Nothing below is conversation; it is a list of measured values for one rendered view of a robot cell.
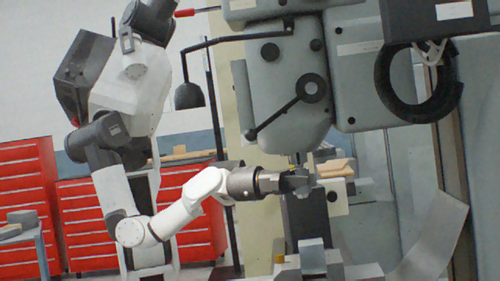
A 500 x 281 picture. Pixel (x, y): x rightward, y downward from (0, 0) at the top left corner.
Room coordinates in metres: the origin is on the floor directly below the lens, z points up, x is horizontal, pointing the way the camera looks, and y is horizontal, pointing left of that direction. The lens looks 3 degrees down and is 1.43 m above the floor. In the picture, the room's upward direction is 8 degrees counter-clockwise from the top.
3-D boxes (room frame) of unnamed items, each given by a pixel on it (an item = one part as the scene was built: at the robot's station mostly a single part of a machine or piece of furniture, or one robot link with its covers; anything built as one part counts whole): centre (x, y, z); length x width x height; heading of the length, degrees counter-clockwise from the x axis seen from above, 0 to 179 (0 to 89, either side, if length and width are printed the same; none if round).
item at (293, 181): (1.59, -0.09, 1.24); 0.06 x 0.02 x 0.03; 63
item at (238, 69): (1.63, 0.00, 1.45); 0.04 x 0.04 x 0.21; 87
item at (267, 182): (1.66, -0.02, 1.24); 0.13 x 0.12 x 0.10; 153
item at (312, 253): (1.39, -0.09, 1.10); 0.06 x 0.05 x 0.06; 176
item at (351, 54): (1.61, -0.30, 1.47); 0.24 x 0.19 x 0.26; 177
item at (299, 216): (2.05, -0.13, 1.09); 0.22 x 0.12 x 0.20; 3
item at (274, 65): (1.62, -0.11, 1.47); 0.21 x 0.19 x 0.32; 177
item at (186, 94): (1.53, 0.13, 1.48); 0.07 x 0.07 x 0.06
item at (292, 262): (1.39, -0.04, 1.08); 0.12 x 0.06 x 0.04; 176
